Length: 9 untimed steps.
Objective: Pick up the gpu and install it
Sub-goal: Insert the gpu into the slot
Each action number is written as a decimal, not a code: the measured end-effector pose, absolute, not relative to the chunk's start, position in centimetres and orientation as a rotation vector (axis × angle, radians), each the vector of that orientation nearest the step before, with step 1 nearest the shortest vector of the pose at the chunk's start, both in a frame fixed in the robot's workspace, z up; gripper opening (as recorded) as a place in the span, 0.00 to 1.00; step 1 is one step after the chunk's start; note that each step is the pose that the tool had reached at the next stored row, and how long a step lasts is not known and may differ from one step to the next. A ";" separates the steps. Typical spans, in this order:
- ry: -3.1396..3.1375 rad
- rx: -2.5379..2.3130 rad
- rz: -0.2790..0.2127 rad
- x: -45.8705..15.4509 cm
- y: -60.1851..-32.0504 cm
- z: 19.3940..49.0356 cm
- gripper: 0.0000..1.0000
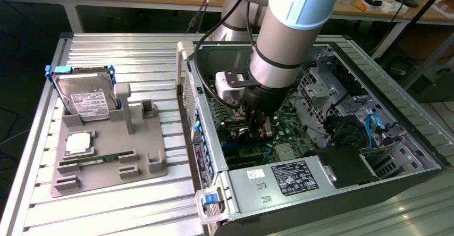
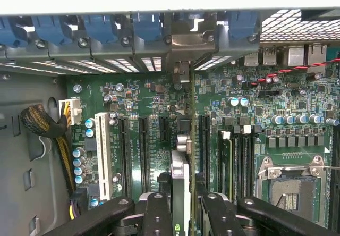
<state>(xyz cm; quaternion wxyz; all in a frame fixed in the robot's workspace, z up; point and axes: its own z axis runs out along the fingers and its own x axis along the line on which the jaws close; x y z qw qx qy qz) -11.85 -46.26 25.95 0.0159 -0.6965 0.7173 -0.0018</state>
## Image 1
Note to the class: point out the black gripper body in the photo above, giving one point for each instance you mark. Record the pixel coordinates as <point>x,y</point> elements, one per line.
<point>263,97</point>

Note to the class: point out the graphics card with metal bracket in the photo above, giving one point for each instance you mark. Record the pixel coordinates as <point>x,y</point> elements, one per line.
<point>234,137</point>

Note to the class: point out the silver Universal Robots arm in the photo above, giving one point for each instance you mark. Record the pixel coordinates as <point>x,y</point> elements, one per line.
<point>283,42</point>

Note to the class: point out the green motherboard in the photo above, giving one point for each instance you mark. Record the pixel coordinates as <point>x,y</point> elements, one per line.
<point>290,129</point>

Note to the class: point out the silver chipset heat sink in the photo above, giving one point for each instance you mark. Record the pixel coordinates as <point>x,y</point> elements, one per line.
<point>286,152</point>

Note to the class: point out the silver metal disk bay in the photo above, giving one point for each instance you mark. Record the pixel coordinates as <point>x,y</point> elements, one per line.
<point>321,89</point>

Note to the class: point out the grey power supply unit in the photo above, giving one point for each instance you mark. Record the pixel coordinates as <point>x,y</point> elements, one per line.
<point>262,185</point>

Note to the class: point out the open black PC case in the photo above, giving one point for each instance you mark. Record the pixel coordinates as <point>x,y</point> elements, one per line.
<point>373,193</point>

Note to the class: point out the grey parts rack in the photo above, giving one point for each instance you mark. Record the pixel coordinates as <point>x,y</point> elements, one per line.
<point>106,129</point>

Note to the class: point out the green RAM stick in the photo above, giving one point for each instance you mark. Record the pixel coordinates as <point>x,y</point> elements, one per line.
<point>103,158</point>

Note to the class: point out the white orange device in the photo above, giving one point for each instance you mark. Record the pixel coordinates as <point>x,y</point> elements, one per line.
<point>376,5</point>

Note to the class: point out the hard disk in blue carrier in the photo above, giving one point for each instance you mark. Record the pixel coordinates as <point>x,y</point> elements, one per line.
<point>84,95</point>

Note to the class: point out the silver CPU chip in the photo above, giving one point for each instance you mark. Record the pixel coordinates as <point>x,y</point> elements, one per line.
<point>79,143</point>

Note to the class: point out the black slanted pole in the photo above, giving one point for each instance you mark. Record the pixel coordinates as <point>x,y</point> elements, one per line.
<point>412,20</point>

